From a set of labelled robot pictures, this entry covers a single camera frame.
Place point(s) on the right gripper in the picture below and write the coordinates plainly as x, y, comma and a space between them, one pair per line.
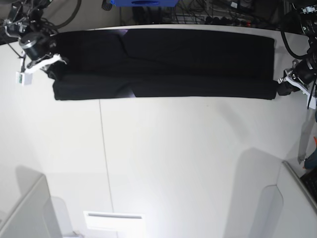
39, 53

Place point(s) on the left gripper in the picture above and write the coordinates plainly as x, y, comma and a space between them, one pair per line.
303, 72

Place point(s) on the black T-shirt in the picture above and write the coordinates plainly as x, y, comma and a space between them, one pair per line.
108, 64

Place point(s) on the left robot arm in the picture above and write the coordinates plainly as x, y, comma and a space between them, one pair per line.
305, 12

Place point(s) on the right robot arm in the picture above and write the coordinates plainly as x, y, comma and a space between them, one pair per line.
25, 16

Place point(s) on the blue bin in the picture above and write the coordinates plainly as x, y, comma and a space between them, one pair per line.
149, 3

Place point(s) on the black keyboard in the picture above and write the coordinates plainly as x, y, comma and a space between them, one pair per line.
310, 182

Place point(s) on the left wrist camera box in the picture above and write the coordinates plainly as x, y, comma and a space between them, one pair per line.
311, 102

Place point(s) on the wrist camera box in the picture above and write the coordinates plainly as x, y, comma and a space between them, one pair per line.
311, 102
23, 79

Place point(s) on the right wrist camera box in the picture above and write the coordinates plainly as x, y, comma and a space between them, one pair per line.
23, 79

